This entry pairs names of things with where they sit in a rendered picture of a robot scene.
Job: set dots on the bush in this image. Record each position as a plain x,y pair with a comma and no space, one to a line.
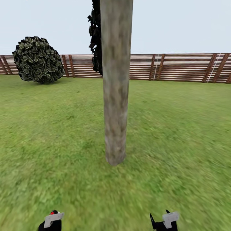
37,61

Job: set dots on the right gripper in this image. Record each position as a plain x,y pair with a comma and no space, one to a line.
161,227

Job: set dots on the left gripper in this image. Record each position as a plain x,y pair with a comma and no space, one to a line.
56,226

